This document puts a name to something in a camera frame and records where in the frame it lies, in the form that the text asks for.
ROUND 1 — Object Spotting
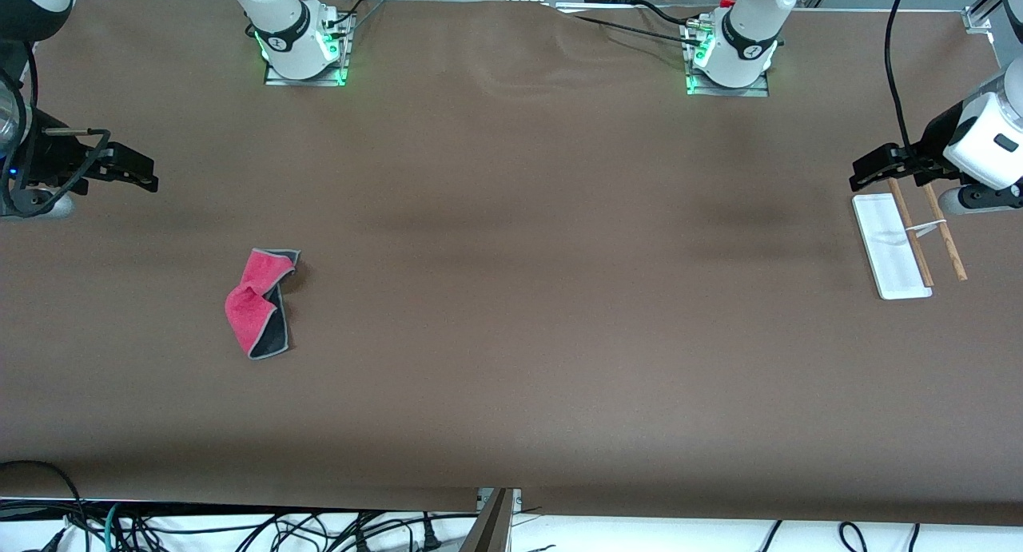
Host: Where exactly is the pink and grey towel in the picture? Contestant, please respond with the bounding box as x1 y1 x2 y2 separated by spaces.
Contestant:
225 248 301 360

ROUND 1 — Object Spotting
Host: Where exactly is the white rack with wooden rods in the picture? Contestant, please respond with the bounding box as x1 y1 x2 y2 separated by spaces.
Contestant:
852 178 969 300

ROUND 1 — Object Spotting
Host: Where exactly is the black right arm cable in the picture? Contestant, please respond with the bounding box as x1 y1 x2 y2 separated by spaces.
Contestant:
0 42 113 216

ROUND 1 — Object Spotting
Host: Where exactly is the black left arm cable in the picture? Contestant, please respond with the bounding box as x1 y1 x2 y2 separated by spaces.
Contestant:
883 0 920 157

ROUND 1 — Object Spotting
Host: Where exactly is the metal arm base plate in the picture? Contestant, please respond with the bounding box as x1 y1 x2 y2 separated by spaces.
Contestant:
264 13 354 87
683 25 770 97

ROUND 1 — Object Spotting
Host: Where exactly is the black arm base cable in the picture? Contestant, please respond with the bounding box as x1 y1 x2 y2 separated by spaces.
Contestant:
328 0 386 27

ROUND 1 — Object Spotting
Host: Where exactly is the black looped floor cable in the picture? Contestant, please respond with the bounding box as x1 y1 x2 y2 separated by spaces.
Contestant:
0 460 87 552

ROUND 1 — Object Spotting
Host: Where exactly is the black cable on table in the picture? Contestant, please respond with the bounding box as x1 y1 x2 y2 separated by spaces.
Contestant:
543 0 708 46

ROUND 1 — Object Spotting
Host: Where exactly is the aluminium frame profile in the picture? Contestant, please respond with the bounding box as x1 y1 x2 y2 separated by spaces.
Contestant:
460 488 522 552

